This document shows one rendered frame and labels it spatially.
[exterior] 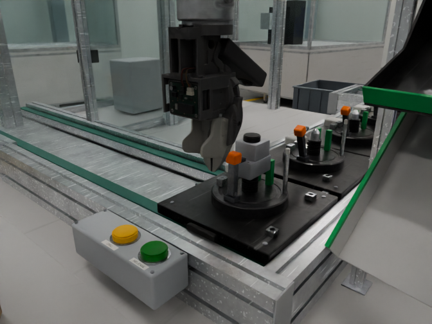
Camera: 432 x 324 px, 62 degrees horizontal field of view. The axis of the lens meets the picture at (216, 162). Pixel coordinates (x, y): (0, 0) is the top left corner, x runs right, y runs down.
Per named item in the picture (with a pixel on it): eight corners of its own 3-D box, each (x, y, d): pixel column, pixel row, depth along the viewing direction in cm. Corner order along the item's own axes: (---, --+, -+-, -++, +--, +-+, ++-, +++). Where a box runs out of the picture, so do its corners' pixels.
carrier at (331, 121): (380, 166, 87) (390, 116, 82) (292, 146, 101) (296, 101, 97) (407, 143, 104) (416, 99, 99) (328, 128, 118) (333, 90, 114)
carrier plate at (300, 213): (268, 267, 51) (269, 254, 50) (157, 213, 66) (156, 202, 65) (337, 206, 68) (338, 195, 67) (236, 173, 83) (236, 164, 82)
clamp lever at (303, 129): (305, 159, 78) (301, 130, 74) (296, 157, 80) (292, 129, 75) (312, 149, 80) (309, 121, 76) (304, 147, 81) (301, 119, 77)
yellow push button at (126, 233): (123, 252, 54) (121, 240, 53) (107, 242, 56) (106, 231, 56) (144, 240, 57) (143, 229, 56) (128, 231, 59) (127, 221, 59)
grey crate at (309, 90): (376, 133, 228) (382, 96, 219) (289, 117, 266) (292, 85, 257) (395, 119, 258) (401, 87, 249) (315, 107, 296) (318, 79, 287)
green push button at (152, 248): (153, 271, 50) (152, 260, 49) (135, 260, 52) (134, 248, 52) (174, 258, 53) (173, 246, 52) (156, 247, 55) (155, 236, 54)
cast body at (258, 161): (250, 180, 61) (251, 141, 58) (229, 174, 63) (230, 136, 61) (276, 166, 67) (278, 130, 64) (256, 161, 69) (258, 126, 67)
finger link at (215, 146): (191, 180, 52) (190, 118, 49) (218, 168, 56) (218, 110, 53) (207, 186, 50) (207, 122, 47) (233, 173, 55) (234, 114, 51)
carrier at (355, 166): (340, 202, 69) (349, 141, 65) (240, 171, 84) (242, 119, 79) (380, 167, 86) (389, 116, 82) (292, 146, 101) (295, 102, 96)
